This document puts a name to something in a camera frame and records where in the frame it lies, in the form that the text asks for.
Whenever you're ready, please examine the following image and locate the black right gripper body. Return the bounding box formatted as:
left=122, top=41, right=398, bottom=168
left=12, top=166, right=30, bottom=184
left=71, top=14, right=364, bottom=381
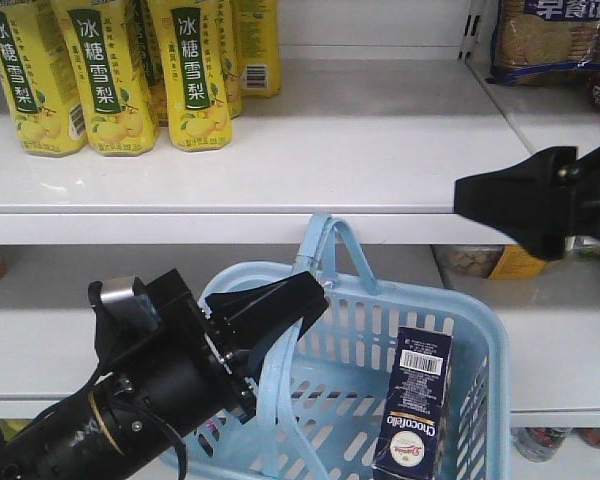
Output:
left=565, top=146, right=600, bottom=246

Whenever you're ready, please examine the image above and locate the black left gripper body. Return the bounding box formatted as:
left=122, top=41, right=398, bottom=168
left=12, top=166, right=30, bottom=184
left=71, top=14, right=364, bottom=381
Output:
left=92, top=270, right=256, bottom=450

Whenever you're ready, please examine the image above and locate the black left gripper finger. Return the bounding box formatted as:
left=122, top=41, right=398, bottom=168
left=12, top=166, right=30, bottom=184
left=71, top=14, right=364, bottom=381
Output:
left=205, top=272, right=328, bottom=325
left=232, top=304, right=325, bottom=382

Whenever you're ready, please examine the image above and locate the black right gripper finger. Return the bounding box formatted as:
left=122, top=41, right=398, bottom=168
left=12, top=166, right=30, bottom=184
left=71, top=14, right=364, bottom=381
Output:
left=453, top=146, right=578, bottom=220
left=489, top=220, right=566, bottom=260

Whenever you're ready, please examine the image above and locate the light blue plastic shopping basket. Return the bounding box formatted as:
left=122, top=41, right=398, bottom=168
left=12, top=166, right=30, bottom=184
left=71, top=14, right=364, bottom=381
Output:
left=185, top=214, right=510, bottom=479

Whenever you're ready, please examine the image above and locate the dark blue Chocofiello cookie box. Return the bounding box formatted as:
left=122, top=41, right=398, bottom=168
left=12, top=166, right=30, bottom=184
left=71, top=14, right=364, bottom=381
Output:
left=372, top=326, right=453, bottom=479

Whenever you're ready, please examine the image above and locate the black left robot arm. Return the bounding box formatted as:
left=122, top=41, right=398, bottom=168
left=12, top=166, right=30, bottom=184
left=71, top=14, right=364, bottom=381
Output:
left=0, top=270, right=328, bottom=479

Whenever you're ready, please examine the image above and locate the yellow cracker package below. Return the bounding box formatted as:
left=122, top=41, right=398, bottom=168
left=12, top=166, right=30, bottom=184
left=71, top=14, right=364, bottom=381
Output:
left=432, top=243, right=551, bottom=280

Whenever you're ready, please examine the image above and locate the blue breakfast biscuit pack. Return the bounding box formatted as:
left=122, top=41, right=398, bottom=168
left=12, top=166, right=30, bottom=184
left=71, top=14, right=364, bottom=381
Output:
left=490, top=0, right=600, bottom=85

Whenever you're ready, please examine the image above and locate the white snack shelving unit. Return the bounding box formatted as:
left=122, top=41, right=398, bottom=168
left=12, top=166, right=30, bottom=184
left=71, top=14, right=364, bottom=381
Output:
left=0, top=1, right=600, bottom=417

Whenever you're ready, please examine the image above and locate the clear bottle bottom shelf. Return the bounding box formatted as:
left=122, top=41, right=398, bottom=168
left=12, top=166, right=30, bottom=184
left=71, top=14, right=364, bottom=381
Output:
left=511, top=427, right=572, bottom=463

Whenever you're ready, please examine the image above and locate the yellow pear drink bottle middle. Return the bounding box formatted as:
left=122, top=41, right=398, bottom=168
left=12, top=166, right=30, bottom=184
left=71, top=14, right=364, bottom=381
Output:
left=51, top=1, right=159, bottom=156

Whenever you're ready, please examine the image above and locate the yellow pear drink bottle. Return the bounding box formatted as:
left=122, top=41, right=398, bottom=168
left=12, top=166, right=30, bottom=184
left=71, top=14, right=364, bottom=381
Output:
left=233, top=0, right=282, bottom=98
left=149, top=0, right=233, bottom=152
left=0, top=1, right=87, bottom=157
left=51, top=1, right=159, bottom=156

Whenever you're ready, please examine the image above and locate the yellow pear drink bottle back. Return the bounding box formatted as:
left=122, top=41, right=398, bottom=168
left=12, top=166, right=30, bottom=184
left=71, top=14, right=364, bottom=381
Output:
left=233, top=0, right=282, bottom=98

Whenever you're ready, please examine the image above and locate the yellow pear drink bottle right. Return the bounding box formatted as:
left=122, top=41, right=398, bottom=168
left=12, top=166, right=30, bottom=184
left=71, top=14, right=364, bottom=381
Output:
left=149, top=0, right=233, bottom=152

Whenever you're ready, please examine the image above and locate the yellow pear drink bottle left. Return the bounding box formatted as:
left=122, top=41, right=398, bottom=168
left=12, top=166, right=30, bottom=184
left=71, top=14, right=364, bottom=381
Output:
left=0, top=1, right=87, bottom=157

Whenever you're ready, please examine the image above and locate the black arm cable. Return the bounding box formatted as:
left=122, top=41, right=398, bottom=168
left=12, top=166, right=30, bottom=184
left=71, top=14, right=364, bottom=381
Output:
left=94, top=379, right=191, bottom=480

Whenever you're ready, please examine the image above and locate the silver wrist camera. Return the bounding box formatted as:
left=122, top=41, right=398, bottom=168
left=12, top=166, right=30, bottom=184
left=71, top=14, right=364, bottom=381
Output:
left=88, top=276, right=160, bottom=333

